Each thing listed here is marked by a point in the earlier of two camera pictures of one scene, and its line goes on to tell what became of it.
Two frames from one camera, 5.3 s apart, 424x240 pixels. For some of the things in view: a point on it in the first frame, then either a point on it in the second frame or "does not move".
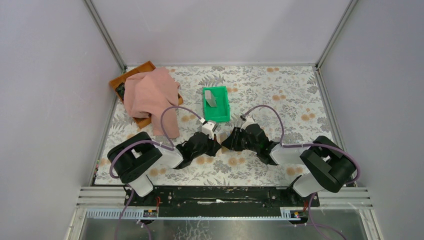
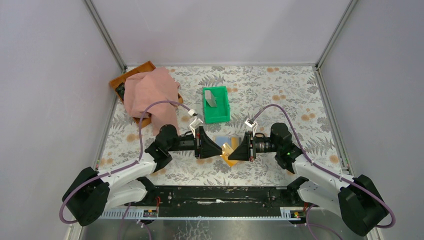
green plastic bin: [221, 113] does not move
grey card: [210, 99] does not move
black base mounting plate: [220, 200] does not move
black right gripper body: [236, 139] -> [250, 146]
